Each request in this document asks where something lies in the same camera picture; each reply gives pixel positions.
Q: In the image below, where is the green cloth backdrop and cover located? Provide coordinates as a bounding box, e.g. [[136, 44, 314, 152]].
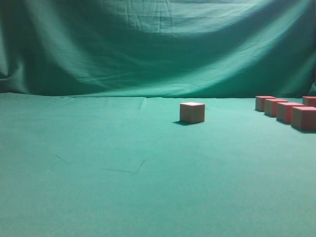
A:
[[0, 0, 316, 237]]

